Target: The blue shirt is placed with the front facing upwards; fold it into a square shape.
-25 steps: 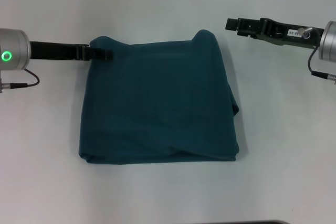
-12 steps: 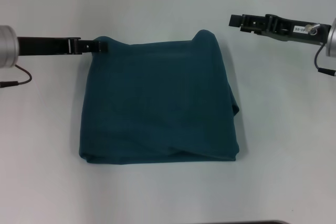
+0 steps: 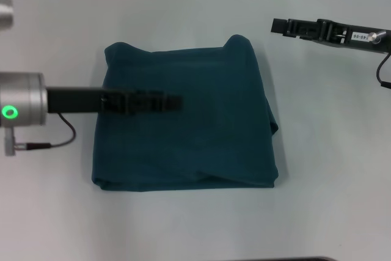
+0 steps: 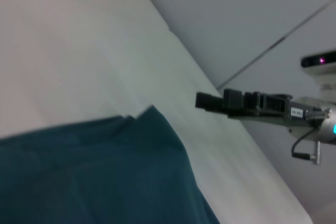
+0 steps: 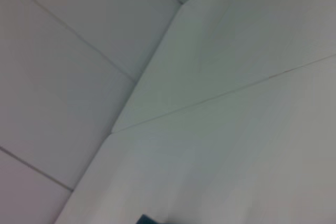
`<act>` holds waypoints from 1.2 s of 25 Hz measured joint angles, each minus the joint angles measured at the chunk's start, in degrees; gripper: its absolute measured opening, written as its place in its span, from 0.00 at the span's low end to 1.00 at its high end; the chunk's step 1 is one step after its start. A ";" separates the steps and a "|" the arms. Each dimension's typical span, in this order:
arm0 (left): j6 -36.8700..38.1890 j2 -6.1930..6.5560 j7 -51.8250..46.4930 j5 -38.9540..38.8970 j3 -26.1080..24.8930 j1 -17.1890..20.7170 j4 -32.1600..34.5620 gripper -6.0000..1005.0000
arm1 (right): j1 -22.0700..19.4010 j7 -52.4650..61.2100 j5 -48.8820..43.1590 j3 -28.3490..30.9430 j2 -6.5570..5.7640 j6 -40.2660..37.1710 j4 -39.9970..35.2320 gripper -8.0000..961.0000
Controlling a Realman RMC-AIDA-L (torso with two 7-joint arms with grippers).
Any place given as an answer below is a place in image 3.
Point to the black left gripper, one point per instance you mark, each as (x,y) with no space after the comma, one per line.
(79,100)

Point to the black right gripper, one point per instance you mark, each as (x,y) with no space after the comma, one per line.
(354,36)

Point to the teal FREE print T-shirt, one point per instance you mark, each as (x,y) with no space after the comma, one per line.
(189,114)

